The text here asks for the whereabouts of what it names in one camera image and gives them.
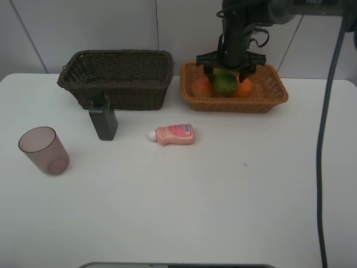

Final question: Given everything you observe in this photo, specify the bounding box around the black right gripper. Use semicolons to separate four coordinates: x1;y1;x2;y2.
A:
196;19;266;83

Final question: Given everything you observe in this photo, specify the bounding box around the green mango fruit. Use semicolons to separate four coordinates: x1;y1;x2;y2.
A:
213;70;238;97

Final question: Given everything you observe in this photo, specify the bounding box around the orange tangerine fruit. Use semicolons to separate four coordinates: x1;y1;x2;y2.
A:
232;78;253;98

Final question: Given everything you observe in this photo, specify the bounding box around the red yellow peach fruit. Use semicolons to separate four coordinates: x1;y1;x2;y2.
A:
191;77;214;98

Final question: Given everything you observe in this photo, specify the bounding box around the pink lotion bottle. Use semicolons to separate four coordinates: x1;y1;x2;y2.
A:
147;124;195;145

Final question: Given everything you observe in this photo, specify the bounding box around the translucent purple plastic cup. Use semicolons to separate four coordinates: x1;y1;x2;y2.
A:
18;126;70;176

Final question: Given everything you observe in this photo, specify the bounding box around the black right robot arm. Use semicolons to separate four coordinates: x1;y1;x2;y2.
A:
196;1;356;82

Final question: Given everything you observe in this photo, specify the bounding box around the light brown wicker basket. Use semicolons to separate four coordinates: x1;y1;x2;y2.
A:
180;61;288;113

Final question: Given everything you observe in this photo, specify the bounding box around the dark brown wicker basket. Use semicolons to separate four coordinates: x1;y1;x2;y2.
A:
57;50;173;111

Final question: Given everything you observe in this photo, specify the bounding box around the dark green rectangular bottle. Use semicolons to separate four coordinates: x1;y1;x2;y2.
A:
88;92;118;141

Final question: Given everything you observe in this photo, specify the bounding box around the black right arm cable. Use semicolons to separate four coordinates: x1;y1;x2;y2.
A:
216;0;357;268

